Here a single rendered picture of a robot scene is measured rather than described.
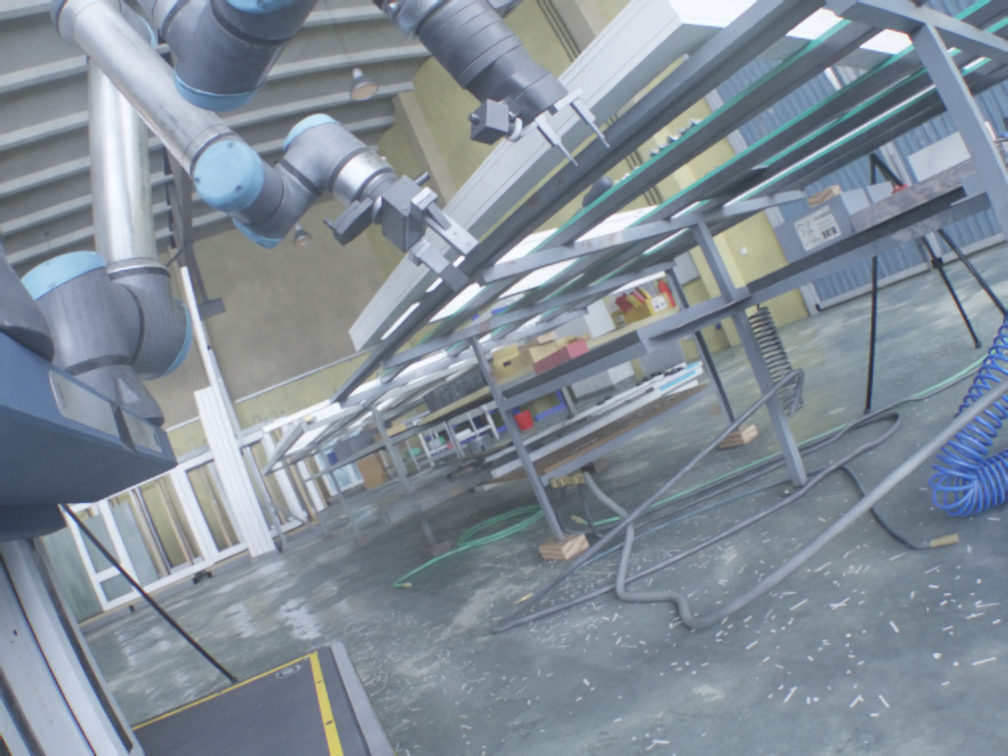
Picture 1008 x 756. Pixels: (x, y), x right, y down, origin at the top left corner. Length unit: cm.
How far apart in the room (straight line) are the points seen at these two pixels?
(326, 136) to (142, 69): 32
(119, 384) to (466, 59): 59
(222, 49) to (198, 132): 33
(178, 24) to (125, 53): 43
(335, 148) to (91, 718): 83
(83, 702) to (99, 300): 52
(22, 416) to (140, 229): 74
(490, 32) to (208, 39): 26
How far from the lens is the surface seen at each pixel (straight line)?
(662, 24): 77
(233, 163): 86
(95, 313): 91
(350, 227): 93
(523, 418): 1090
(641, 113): 88
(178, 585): 815
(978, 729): 83
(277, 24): 58
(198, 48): 63
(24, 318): 45
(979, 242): 740
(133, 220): 112
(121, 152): 118
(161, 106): 98
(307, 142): 99
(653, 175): 122
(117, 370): 89
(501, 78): 60
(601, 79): 85
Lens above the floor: 56
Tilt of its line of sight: level
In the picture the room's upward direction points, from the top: 23 degrees counter-clockwise
